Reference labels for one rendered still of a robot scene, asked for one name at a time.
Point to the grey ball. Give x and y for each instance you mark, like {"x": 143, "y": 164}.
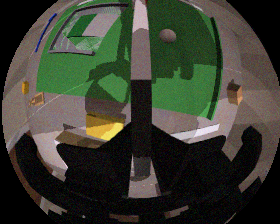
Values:
{"x": 167, "y": 36}

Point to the blue golf putter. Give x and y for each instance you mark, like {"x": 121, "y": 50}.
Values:
{"x": 52, "y": 17}

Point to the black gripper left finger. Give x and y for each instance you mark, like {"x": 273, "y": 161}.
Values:
{"x": 112, "y": 158}

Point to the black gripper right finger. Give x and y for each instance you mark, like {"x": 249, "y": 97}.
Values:
{"x": 170, "y": 156}

